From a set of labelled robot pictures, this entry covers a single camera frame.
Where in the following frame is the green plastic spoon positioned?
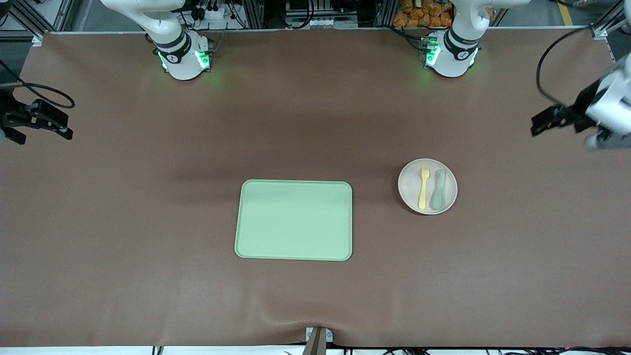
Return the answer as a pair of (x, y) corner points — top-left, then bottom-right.
(432, 169), (447, 211)

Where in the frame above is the yellow plastic fork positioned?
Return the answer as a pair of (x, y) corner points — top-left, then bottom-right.
(418, 166), (431, 210)

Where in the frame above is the round beige plate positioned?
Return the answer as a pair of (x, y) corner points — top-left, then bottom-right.
(398, 158), (458, 215)

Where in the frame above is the brown table mat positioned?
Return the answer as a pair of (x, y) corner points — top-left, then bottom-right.
(0, 27), (631, 348)

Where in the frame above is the pile of orange buns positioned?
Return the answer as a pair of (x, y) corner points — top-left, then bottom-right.
(393, 0), (453, 28)

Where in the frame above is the white power strip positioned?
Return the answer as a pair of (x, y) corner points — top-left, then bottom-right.
(195, 4), (228, 20)

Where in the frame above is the white terminal block row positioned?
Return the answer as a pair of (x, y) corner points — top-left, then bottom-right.
(286, 17), (358, 29)

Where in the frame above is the light green rectangular tray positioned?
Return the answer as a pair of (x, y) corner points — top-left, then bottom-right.
(235, 179), (353, 261)

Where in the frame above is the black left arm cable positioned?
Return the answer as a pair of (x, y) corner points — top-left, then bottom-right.
(536, 26), (599, 109)

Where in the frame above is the aluminium frame profile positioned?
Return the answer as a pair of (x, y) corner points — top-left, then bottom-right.
(591, 0), (631, 40)
(0, 0), (74, 46)

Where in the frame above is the white metal table bracket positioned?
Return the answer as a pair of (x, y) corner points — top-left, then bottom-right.
(305, 327), (334, 344)

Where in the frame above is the brown post under bracket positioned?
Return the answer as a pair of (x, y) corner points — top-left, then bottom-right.
(302, 328), (328, 355)

